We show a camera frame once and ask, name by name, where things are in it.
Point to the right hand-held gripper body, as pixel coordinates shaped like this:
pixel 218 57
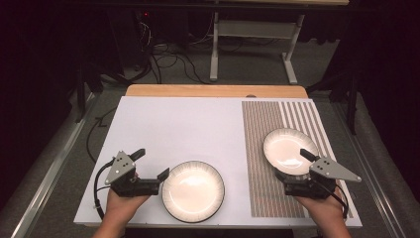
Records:
pixel 330 169

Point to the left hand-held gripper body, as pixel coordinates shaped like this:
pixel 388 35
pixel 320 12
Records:
pixel 120 168

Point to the white plate with grey rim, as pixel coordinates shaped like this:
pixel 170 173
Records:
pixel 193 191
pixel 287 150

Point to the person's left hand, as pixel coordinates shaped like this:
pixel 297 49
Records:
pixel 124 208

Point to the person's right hand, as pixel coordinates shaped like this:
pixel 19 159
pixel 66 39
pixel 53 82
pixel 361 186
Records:
pixel 325 210

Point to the striped brown placemat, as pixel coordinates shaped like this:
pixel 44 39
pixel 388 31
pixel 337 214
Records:
pixel 264 191

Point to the white board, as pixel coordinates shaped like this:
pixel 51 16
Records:
pixel 181 125

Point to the black metal stand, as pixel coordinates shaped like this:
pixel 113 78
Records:
pixel 80 95
pixel 352 105

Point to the wooden table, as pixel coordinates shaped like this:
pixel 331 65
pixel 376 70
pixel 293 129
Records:
pixel 214 91

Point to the aluminium floor rail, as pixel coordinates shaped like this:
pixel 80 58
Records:
pixel 369 172
pixel 49 178

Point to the white metal desk frame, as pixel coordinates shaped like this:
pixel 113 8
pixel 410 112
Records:
pixel 254 29

